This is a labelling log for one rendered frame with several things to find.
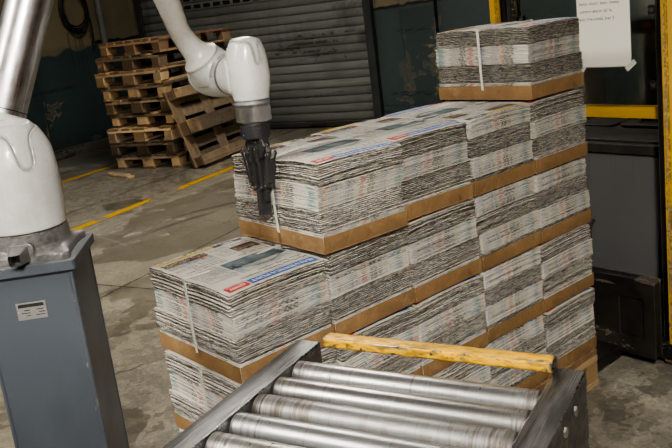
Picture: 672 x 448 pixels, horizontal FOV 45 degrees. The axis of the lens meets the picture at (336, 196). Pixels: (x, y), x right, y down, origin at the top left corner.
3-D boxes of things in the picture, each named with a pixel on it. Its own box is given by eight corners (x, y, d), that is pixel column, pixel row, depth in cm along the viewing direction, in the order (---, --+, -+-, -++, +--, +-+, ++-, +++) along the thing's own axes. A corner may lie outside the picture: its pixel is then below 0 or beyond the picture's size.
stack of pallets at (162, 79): (181, 145, 972) (163, 34, 942) (249, 142, 932) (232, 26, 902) (108, 171, 855) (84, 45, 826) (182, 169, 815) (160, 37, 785)
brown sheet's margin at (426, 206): (314, 207, 246) (313, 193, 245) (384, 185, 263) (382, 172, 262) (402, 223, 217) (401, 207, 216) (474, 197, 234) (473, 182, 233)
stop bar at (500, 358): (331, 340, 157) (330, 331, 156) (558, 365, 135) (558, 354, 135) (322, 347, 154) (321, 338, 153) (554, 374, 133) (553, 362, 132)
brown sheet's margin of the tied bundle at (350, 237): (286, 245, 210) (284, 229, 209) (369, 216, 227) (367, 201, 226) (325, 255, 197) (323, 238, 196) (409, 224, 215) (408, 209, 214)
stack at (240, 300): (195, 546, 229) (143, 265, 210) (464, 386, 301) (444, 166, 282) (278, 612, 200) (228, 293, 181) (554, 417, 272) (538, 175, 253)
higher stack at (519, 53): (463, 386, 301) (430, 32, 271) (512, 357, 320) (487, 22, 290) (552, 418, 272) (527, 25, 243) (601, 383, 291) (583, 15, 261)
